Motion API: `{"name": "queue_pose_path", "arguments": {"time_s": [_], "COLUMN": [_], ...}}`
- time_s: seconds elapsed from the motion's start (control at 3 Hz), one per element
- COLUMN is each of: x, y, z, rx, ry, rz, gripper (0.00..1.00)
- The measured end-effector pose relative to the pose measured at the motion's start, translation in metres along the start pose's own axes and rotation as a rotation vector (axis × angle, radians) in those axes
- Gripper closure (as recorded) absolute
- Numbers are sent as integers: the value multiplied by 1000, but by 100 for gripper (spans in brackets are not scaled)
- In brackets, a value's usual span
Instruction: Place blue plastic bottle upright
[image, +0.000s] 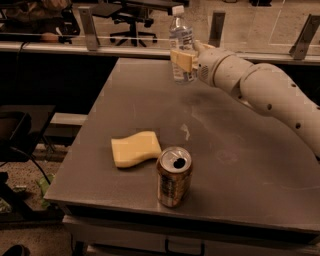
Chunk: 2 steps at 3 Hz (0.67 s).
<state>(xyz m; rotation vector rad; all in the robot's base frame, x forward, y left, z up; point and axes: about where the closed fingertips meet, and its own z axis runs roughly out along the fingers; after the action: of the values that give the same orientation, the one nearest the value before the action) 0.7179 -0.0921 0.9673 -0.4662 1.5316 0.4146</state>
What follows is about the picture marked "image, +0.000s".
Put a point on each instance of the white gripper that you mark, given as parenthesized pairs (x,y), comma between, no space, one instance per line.
(207,64)

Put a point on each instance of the clear plastic water bottle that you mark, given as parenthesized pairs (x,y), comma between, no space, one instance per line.
(181,38)

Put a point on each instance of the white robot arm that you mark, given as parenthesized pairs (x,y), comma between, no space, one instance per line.
(263,88)

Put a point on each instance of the black office chair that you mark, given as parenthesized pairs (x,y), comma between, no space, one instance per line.
(133,12)

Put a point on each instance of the open soda can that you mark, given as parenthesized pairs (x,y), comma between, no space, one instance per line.
(174,167)

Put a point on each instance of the yellow sponge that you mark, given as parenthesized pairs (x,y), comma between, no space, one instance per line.
(135,149)

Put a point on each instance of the green crumpled wrapper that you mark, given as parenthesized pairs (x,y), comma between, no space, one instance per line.
(43,185)

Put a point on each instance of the white cabinet under table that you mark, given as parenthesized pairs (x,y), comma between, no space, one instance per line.
(118,238)

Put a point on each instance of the middle metal railing post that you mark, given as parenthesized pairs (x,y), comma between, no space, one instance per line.
(216,29)

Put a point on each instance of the metal railing post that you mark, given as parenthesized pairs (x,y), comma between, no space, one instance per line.
(89,31)
(300,48)
(216,29)

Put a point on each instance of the right metal railing post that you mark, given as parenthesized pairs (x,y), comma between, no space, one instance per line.
(300,48)

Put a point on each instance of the left metal railing post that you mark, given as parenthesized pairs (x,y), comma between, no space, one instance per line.
(89,31)

